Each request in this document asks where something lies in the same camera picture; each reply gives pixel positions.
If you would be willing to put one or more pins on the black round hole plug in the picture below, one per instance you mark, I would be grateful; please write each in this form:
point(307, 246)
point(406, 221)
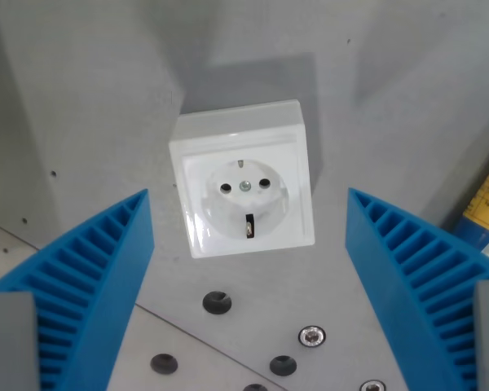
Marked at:
point(163, 363)

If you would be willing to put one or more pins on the white wall socket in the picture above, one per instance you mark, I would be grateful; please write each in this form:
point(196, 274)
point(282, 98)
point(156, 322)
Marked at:
point(244, 191)

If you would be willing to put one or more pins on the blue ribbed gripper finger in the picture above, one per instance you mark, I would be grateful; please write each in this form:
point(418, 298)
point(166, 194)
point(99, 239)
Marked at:
point(415, 293)
point(102, 285)

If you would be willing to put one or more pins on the silver hex socket bolt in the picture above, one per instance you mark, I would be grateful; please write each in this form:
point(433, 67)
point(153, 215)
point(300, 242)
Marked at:
point(311, 337)
point(373, 386)

